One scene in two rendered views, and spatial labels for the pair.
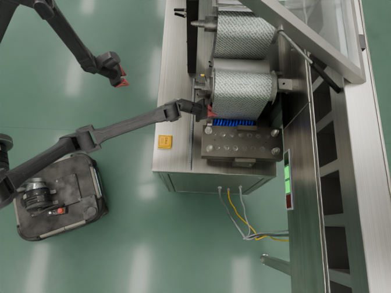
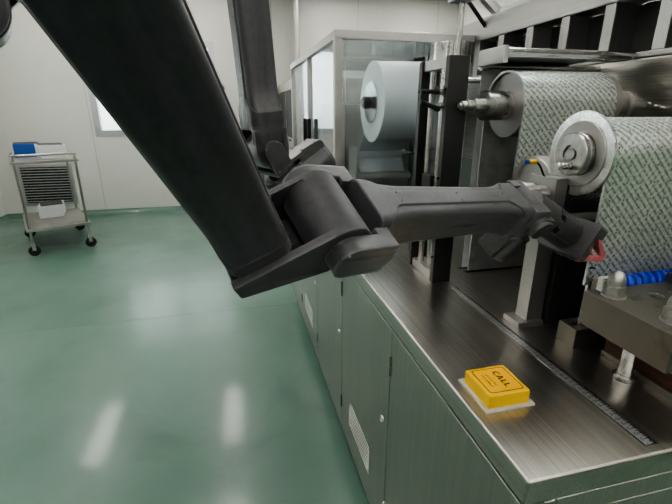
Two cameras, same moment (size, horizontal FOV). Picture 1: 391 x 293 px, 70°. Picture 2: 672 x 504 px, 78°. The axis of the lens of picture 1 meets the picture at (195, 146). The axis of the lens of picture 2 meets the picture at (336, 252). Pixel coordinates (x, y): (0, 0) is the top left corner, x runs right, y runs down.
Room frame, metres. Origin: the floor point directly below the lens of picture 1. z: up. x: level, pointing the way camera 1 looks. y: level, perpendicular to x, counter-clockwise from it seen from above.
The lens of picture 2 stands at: (-0.03, 0.53, 1.32)
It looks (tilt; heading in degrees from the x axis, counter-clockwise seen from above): 19 degrees down; 348
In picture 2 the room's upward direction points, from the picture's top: straight up
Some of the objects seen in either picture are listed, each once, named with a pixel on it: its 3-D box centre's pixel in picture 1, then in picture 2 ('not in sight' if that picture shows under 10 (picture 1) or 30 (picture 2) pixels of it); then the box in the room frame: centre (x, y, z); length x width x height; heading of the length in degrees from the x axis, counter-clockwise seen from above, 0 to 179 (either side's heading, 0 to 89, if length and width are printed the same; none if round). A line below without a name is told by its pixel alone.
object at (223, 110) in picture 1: (235, 112); (647, 232); (0.56, -0.18, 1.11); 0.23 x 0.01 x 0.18; 91
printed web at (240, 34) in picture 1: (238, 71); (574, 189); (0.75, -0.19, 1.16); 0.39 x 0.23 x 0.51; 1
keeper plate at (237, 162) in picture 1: (243, 163); not in sight; (0.34, -0.25, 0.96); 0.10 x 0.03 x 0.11; 91
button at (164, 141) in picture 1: (164, 141); (495, 385); (0.45, 0.16, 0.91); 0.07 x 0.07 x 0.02; 1
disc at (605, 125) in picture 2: (213, 85); (580, 154); (0.61, -0.06, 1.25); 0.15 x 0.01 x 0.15; 1
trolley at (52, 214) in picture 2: not in sight; (50, 194); (4.75, 2.49, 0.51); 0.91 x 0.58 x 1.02; 25
